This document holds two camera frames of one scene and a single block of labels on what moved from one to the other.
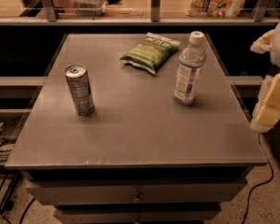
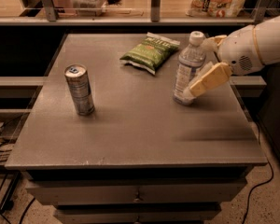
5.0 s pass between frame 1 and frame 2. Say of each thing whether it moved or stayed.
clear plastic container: stayed
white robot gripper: moved
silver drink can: stayed
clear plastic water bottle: stayed
